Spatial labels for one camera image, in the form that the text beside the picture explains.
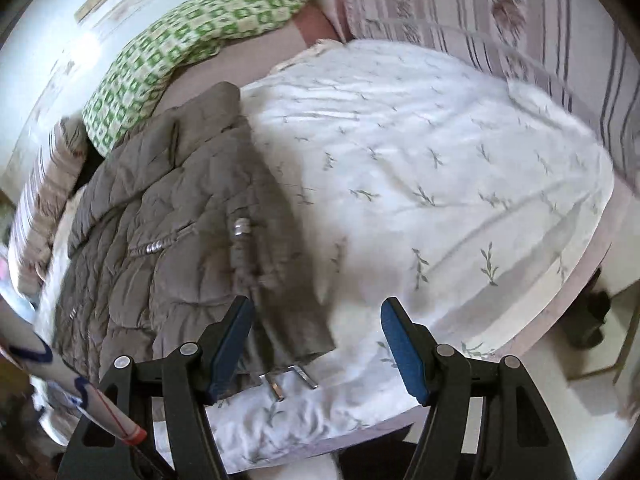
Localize striped floral cushion right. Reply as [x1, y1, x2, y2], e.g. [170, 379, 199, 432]
[340, 0, 639, 185]

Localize grey-brown quilted down jacket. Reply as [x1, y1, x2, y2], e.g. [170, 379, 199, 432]
[52, 82, 335, 392]

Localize green checkered pillow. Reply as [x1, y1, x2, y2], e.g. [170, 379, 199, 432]
[81, 0, 309, 156]

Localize white rolled paper tube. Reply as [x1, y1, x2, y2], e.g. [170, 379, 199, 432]
[1, 301, 148, 445]

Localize striped floral pillow left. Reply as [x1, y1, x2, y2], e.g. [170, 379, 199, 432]
[8, 114, 89, 299]

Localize white floral bed quilt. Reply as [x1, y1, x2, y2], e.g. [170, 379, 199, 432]
[36, 40, 614, 472]

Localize beige wall switch panel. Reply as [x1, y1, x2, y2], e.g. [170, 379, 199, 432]
[74, 0, 108, 23]

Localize pink red sofa back cover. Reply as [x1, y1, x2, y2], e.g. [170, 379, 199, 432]
[153, 4, 341, 116]

